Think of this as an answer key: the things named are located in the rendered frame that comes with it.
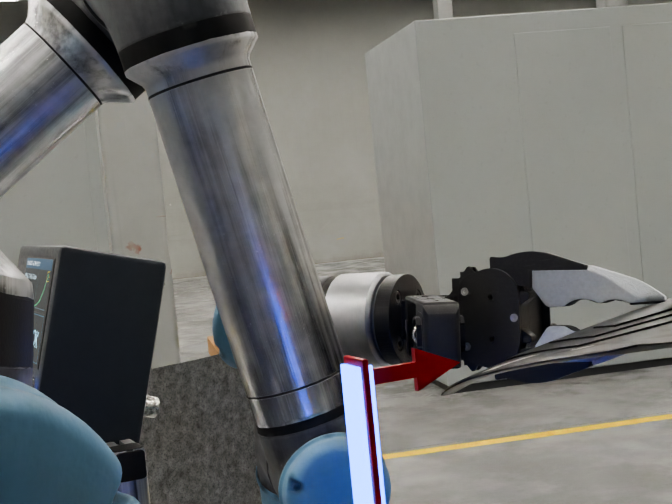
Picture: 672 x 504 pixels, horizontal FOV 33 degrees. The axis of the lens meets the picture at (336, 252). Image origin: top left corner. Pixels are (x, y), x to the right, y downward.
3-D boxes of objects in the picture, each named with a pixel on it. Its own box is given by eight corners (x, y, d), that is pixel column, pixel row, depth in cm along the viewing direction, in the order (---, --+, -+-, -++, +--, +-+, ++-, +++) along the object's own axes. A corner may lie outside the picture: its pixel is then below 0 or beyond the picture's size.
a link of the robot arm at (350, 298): (320, 274, 88) (325, 379, 87) (373, 271, 85) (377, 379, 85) (366, 273, 94) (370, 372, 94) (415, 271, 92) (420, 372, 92)
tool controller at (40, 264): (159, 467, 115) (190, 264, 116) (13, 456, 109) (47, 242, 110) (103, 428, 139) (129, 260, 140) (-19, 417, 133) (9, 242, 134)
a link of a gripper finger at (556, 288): (676, 258, 81) (553, 271, 86) (656, 257, 76) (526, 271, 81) (681, 301, 81) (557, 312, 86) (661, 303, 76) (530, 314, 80)
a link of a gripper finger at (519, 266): (591, 245, 80) (475, 258, 84) (584, 244, 79) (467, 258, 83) (598, 311, 80) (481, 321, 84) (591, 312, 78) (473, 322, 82)
